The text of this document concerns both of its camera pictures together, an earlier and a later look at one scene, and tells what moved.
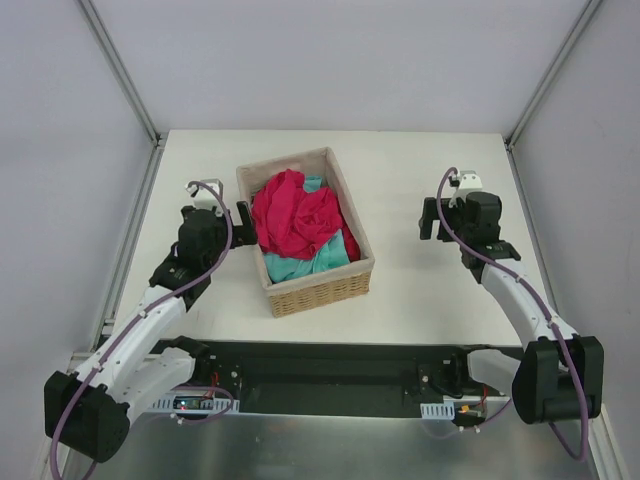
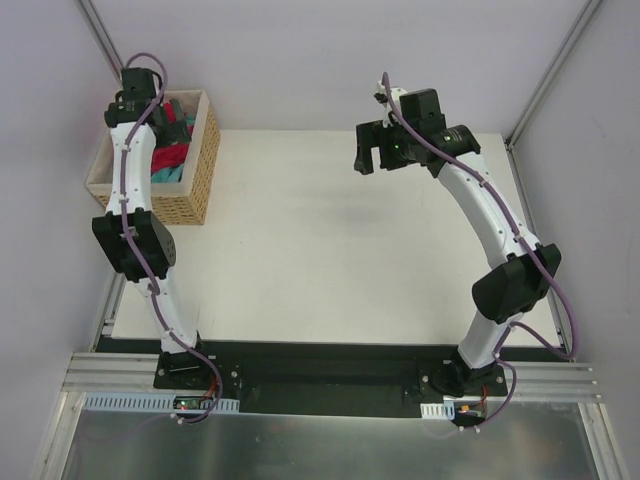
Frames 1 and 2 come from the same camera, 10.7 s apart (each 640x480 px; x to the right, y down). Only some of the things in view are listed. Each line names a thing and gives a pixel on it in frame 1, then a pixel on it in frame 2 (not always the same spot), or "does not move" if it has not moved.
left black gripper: (240, 226) → (176, 129)
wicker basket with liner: (322, 288) → (178, 203)
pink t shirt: (294, 222) → (171, 155)
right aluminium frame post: (526, 115) does not move
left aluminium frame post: (123, 74) does not move
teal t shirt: (332, 255) → (174, 174)
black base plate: (334, 377) does not move
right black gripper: (432, 218) → (379, 145)
